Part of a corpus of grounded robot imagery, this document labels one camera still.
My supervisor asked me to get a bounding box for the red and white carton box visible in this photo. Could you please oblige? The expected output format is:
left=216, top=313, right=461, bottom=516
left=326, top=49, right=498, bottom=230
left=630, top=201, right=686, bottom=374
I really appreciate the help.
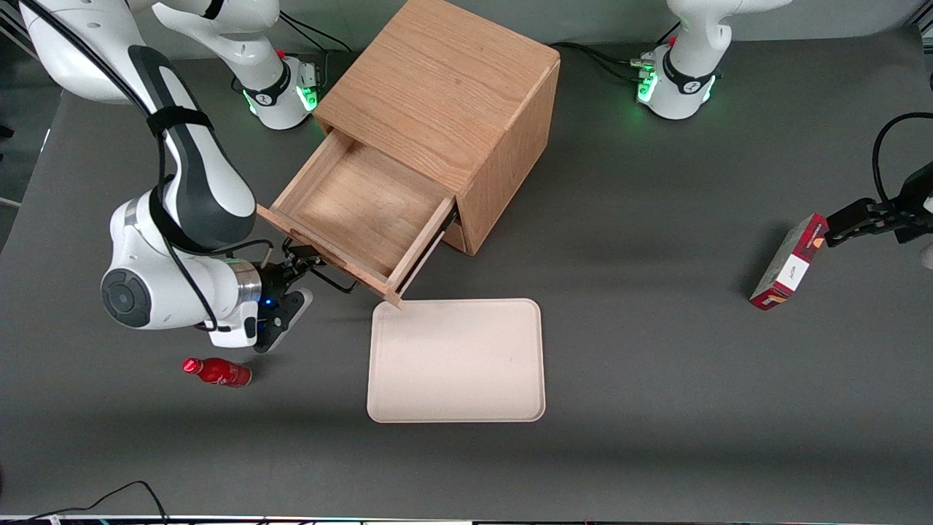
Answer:
left=749, top=213, right=829, bottom=311

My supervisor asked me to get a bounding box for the beige rectangular tray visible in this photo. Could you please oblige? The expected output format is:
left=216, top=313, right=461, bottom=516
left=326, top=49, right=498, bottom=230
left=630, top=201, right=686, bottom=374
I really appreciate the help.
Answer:
left=367, top=298, right=546, bottom=424

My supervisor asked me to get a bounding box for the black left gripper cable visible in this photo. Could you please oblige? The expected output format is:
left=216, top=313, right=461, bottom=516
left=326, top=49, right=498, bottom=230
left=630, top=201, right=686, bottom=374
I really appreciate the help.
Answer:
left=873, top=112, right=933, bottom=212

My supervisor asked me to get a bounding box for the black wire drawer handle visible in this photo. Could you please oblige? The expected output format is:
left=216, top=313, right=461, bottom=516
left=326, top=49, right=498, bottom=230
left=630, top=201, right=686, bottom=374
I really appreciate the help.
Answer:
left=286, top=241, right=359, bottom=295

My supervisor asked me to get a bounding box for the black right arm base cable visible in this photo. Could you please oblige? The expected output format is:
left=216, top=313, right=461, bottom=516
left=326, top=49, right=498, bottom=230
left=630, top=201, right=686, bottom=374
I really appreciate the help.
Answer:
left=279, top=11, right=353, bottom=85

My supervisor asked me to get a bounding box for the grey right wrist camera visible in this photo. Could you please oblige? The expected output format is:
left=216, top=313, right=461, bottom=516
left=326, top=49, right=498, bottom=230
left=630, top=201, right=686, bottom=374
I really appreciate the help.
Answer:
left=254, top=288, right=314, bottom=354

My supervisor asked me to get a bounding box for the black arm base cable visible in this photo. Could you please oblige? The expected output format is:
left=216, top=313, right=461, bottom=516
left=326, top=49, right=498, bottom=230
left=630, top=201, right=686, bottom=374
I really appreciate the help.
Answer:
left=555, top=22, right=682, bottom=85
left=279, top=11, right=353, bottom=85

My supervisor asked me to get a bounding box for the oak wooden drawer cabinet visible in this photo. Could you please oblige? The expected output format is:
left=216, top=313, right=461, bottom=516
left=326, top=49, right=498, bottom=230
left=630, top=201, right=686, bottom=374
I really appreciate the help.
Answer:
left=312, top=0, right=562, bottom=256

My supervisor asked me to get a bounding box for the thin black cable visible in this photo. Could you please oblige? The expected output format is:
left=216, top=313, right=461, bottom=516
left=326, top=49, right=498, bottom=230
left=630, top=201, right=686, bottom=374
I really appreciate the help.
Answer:
left=0, top=481, right=170, bottom=525

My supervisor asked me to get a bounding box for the red soda bottle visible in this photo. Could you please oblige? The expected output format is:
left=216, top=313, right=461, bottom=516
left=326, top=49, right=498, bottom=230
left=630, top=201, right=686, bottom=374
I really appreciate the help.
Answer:
left=182, top=357, right=252, bottom=388

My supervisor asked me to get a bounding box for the black left arm base cable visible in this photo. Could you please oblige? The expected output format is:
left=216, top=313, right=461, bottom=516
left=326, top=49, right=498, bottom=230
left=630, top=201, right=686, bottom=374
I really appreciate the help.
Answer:
left=555, top=22, right=682, bottom=85

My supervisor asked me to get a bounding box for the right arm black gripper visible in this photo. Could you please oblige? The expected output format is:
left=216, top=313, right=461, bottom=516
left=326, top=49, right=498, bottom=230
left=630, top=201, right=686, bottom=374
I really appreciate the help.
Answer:
left=258, top=246, right=321, bottom=329

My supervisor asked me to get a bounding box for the metal drawer slide rail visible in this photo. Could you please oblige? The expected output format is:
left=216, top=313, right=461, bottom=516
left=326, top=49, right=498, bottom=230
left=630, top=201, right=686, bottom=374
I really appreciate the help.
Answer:
left=398, top=210, right=461, bottom=298

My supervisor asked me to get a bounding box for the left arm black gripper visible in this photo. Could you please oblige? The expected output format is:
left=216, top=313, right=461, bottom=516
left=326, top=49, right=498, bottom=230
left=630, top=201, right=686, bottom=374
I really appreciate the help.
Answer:
left=824, top=164, right=933, bottom=249

